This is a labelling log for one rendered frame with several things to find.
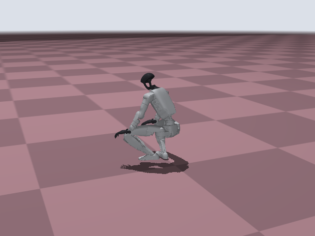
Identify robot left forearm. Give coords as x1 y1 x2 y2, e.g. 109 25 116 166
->
128 111 140 131

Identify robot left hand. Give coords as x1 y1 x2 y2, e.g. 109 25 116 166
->
115 129 131 138

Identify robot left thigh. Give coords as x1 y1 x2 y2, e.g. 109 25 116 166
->
124 125 169 139

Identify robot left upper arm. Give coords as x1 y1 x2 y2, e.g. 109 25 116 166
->
138 92 154 119

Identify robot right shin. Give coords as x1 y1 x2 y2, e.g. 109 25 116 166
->
156 138 166 153

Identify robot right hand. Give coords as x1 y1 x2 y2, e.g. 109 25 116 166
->
141 119 157 125

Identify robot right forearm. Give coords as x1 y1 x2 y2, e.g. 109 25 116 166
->
153 113 160 124

